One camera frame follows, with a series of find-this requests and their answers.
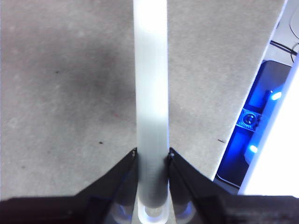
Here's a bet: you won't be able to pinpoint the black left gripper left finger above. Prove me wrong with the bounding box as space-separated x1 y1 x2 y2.
0 148 139 224

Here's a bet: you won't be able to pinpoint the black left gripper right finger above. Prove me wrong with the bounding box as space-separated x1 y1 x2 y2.
167 147 299 224

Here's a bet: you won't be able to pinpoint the grey-handled sponge cup brush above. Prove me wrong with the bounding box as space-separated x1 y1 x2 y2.
132 0 170 224

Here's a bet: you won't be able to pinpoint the white frame bar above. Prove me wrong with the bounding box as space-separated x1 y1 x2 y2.
240 53 299 196

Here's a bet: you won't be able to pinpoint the dark camera unit blue lights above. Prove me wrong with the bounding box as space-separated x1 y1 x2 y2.
216 60 292 189

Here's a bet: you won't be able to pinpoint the black cable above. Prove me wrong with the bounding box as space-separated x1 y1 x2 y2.
270 39 299 62

